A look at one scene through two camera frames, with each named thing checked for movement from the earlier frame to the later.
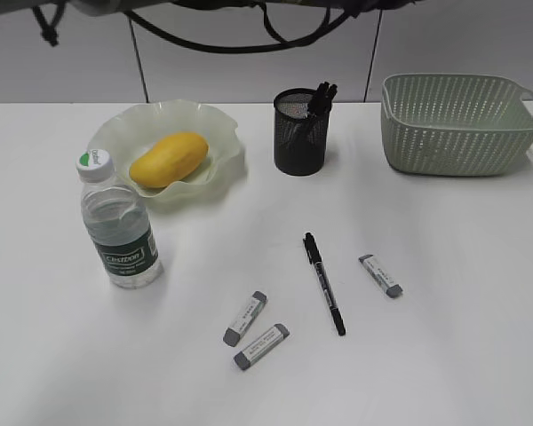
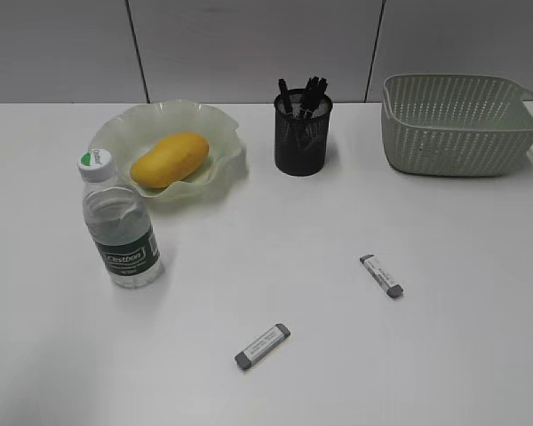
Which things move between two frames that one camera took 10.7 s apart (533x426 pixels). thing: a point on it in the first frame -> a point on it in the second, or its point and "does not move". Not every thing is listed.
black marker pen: (315, 259) -> (284, 95)
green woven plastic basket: (458, 124) does not move
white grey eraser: (380, 275) does not move
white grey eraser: (244, 358) does not move
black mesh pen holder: (299, 139) does not move
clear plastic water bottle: (120, 219) does not move
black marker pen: (324, 101) -> (315, 91)
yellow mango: (173, 157) does not move
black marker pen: (312, 111) -> (310, 97)
